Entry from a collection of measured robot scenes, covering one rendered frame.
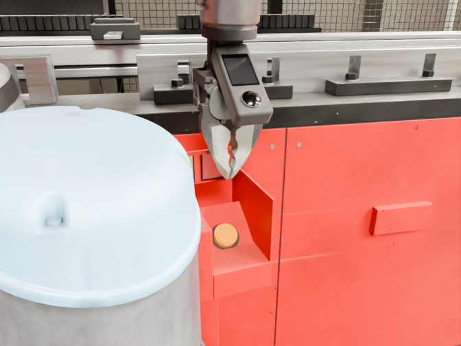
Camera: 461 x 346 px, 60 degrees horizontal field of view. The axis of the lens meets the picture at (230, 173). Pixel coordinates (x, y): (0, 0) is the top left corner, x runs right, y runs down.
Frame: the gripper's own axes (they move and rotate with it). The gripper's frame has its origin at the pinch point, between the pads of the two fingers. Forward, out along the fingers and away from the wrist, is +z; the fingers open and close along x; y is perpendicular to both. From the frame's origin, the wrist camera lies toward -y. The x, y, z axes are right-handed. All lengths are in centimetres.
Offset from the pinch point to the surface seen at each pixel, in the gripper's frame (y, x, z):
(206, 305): -2.0, 4.2, 22.8
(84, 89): 255, 16, 55
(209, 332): -2.6, 3.9, 28.7
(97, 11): 93, 10, -13
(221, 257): -2.5, 2.1, 13.1
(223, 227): 1.7, 0.3, 10.7
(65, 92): 254, 29, 56
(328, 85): 29.0, -35.2, -3.0
